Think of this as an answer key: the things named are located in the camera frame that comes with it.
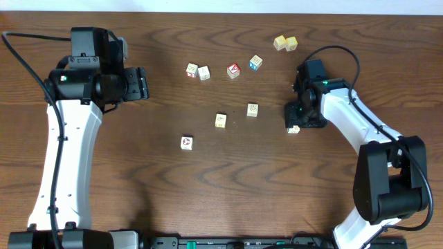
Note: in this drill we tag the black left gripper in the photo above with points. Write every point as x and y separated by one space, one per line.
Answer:
140 83

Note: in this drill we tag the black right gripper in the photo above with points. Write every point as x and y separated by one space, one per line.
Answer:
292 119

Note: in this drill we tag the wooden 8 block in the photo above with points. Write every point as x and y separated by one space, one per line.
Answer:
294 129

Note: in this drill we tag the soccer ball block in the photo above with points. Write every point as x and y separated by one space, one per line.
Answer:
186 143

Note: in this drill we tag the yellow-edged wooden block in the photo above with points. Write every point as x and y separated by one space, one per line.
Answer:
220 120

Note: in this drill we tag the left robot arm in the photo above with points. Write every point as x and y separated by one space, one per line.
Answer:
79 91

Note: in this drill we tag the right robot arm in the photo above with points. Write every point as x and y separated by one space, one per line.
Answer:
390 180

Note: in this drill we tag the red 3 block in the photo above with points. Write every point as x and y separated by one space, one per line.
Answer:
192 70

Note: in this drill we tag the blue J block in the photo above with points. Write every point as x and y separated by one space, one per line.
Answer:
204 73

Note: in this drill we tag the blue X block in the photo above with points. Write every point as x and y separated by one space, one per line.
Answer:
255 62

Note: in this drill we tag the yellow block right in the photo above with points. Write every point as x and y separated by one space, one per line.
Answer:
291 43

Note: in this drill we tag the yellow block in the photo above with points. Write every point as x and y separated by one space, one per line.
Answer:
280 42
291 43

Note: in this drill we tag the yellow block left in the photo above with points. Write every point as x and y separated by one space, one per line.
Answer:
280 42

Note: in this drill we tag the red A block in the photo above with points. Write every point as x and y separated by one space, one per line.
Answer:
233 70

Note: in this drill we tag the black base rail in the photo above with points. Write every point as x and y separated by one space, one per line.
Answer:
231 243

